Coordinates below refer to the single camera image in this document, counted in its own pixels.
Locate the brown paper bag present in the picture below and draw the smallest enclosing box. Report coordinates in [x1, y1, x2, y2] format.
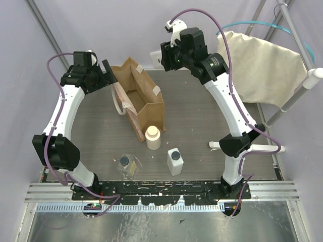
[111, 58, 166, 142]

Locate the white bottle black cap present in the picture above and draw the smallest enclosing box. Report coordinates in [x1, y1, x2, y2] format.
[167, 148, 184, 176]

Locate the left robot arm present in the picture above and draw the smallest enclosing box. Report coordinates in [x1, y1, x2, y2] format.
[32, 50, 117, 200]

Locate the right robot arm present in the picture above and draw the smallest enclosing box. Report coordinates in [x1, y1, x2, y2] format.
[160, 27, 259, 199]

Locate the cream canvas cloth bag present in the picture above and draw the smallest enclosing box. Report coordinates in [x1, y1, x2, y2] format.
[217, 31, 307, 108]

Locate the beige round bottle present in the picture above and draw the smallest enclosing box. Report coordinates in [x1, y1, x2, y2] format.
[145, 126, 160, 150]

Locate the teal hanger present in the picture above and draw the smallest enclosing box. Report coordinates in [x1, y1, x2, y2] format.
[222, 21, 315, 63]

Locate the clear glass bottle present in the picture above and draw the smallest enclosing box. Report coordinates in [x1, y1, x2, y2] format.
[118, 154, 137, 180]

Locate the white rack foot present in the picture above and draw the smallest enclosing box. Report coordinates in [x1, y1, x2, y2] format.
[209, 141, 278, 152]

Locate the grey clothes rack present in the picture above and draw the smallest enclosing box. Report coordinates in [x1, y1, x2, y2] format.
[246, 0, 323, 127]

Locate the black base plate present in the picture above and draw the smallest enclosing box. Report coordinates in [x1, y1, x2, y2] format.
[72, 180, 253, 206]

